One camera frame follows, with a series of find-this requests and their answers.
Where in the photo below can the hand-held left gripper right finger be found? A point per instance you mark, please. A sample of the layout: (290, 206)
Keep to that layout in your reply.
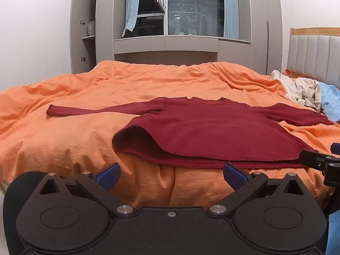
(235, 175)

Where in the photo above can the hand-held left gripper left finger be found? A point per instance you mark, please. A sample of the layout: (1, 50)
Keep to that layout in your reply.
(109, 174)

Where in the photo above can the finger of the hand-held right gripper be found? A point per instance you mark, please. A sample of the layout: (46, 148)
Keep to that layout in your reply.
(336, 148)
(313, 159)

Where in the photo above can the dark red sweater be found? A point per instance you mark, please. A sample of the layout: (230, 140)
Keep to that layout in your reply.
(199, 132)

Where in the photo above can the cream clothes pile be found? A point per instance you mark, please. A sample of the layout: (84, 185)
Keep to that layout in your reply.
(305, 90)

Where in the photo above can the orange blanket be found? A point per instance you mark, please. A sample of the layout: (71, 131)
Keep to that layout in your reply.
(79, 138)

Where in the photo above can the light blue cloth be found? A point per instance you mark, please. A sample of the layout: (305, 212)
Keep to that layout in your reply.
(330, 98)

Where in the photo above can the person's blue trouser leg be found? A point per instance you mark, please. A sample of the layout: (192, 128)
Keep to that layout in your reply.
(334, 236)

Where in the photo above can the padded grey headboard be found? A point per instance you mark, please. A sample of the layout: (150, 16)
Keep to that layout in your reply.
(313, 53)

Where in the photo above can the grey window bench cabinet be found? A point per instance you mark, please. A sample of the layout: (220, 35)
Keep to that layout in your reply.
(186, 43)

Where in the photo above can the dark bag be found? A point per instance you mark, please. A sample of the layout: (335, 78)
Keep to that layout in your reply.
(128, 33)

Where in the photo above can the white plastic bag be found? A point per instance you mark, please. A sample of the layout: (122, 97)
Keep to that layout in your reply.
(91, 28)

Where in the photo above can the closed grey wardrobe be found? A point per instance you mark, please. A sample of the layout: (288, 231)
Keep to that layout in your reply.
(261, 18)

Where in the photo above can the open grey wardrobe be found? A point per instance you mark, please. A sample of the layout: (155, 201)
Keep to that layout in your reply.
(105, 18)

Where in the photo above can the light blue curtain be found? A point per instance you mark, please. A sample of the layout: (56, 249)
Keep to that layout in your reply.
(230, 5)
(131, 5)

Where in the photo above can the large window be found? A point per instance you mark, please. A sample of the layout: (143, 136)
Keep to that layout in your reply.
(196, 5)

